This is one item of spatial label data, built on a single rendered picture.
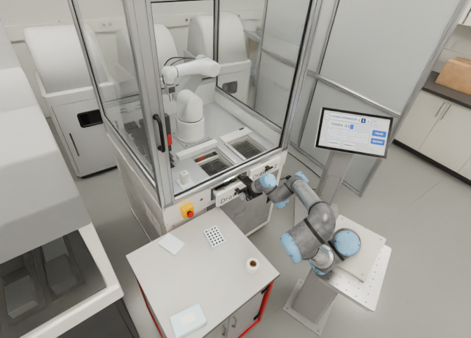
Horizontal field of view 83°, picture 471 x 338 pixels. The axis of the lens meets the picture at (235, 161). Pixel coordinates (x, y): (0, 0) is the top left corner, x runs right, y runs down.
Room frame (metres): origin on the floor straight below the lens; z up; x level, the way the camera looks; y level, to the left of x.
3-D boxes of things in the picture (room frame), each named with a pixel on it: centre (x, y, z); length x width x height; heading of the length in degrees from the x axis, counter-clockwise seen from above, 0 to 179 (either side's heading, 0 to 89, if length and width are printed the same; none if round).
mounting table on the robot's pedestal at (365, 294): (0.87, -0.68, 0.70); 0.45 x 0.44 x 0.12; 58
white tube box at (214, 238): (0.90, 0.09, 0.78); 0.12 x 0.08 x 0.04; 34
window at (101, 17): (1.30, 0.68, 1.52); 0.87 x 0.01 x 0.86; 41
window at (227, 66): (1.28, 0.01, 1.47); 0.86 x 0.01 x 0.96; 131
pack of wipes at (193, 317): (0.45, 0.15, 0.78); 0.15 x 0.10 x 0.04; 121
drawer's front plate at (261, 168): (1.44, -0.21, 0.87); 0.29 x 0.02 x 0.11; 131
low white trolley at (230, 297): (0.74, 0.13, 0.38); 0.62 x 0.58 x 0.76; 131
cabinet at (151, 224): (1.63, 0.30, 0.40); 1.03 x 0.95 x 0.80; 131
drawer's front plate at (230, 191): (1.19, -0.01, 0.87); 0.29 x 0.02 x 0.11; 131
